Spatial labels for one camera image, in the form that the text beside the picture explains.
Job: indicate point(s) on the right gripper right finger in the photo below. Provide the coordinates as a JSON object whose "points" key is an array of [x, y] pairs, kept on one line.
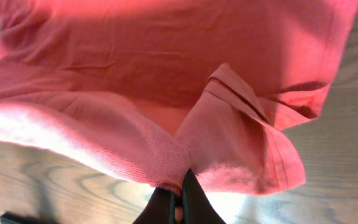
{"points": [[196, 206]]}

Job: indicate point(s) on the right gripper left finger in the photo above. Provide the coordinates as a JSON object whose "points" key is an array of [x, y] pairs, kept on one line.
{"points": [[159, 210]]}

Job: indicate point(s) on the red printed t-shirt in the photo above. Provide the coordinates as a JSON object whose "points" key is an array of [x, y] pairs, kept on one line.
{"points": [[146, 90]]}

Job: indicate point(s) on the black folded garment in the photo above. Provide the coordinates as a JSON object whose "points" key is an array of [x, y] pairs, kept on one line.
{"points": [[12, 218]]}

